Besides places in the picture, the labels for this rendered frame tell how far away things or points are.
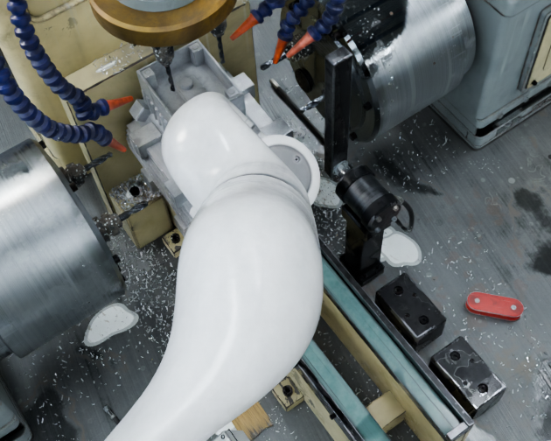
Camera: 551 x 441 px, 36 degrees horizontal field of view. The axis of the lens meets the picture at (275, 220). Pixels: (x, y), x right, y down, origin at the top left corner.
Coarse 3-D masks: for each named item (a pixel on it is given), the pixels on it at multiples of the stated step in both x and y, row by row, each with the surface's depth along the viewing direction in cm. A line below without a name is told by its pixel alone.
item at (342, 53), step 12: (324, 60) 104; (336, 60) 102; (348, 60) 103; (336, 72) 103; (348, 72) 105; (324, 84) 107; (336, 84) 105; (348, 84) 107; (324, 96) 109; (336, 96) 107; (348, 96) 109; (324, 108) 112; (336, 108) 110; (348, 108) 111; (324, 120) 114; (336, 120) 112; (348, 120) 114; (324, 132) 116; (336, 132) 114; (348, 132) 116; (324, 144) 118; (336, 144) 117; (324, 156) 121; (336, 156) 119; (324, 168) 124; (336, 168) 122
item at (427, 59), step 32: (288, 0) 126; (320, 0) 119; (352, 0) 118; (384, 0) 118; (416, 0) 119; (448, 0) 120; (352, 32) 116; (384, 32) 117; (416, 32) 119; (448, 32) 121; (320, 64) 127; (352, 64) 119; (384, 64) 118; (416, 64) 120; (448, 64) 123; (320, 96) 123; (352, 96) 124; (384, 96) 120; (416, 96) 124; (352, 128) 130; (384, 128) 125
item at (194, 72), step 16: (160, 64) 118; (176, 64) 120; (192, 64) 120; (208, 64) 120; (144, 80) 115; (160, 80) 119; (176, 80) 119; (192, 80) 117; (208, 80) 119; (224, 80) 117; (144, 96) 119; (160, 96) 118; (176, 96) 118; (192, 96) 116; (240, 96) 114; (160, 112) 116
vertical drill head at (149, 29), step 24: (96, 0) 97; (120, 0) 96; (144, 0) 94; (168, 0) 94; (192, 0) 96; (216, 0) 96; (120, 24) 96; (144, 24) 95; (168, 24) 95; (192, 24) 95; (216, 24) 98; (168, 48) 100; (168, 72) 105
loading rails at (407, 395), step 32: (352, 288) 123; (352, 320) 121; (384, 320) 120; (320, 352) 119; (352, 352) 129; (384, 352) 118; (288, 384) 127; (320, 384) 115; (384, 384) 124; (416, 384) 116; (320, 416) 124; (352, 416) 114; (384, 416) 121; (416, 416) 119; (448, 416) 113
